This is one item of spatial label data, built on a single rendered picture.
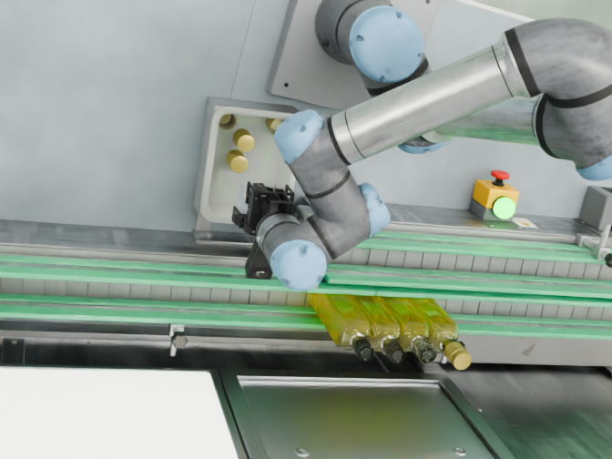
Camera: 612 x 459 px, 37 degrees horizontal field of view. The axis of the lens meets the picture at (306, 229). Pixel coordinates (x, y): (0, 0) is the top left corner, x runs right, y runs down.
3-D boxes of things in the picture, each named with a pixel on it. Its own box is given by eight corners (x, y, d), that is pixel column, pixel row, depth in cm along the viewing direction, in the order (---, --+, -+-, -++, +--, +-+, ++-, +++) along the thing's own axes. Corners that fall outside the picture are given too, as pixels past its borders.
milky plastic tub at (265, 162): (192, 207, 179) (198, 221, 172) (207, 95, 172) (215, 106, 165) (277, 213, 185) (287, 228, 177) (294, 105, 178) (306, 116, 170)
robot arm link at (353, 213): (368, 170, 131) (303, 210, 131) (400, 229, 136) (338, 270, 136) (351, 155, 138) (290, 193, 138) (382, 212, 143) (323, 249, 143)
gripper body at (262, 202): (288, 183, 157) (306, 206, 146) (280, 229, 159) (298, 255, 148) (244, 179, 154) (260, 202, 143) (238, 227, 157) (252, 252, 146)
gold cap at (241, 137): (234, 127, 174) (239, 133, 170) (251, 129, 175) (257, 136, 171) (230, 145, 175) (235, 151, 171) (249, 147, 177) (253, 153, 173)
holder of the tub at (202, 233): (189, 230, 182) (195, 245, 175) (208, 96, 173) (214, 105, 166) (271, 236, 187) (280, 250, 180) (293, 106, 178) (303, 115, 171)
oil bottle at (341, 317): (308, 302, 179) (340, 354, 160) (313, 276, 178) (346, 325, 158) (334, 304, 181) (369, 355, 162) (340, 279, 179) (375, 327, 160)
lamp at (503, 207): (489, 215, 190) (495, 219, 187) (494, 195, 188) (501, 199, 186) (508, 217, 191) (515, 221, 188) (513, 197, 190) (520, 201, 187)
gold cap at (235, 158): (227, 148, 175) (231, 155, 172) (245, 149, 177) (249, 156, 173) (225, 166, 177) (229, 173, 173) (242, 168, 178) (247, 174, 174)
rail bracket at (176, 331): (157, 335, 174) (165, 369, 162) (160, 302, 172) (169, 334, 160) (177, 335, 175) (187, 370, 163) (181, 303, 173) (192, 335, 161)
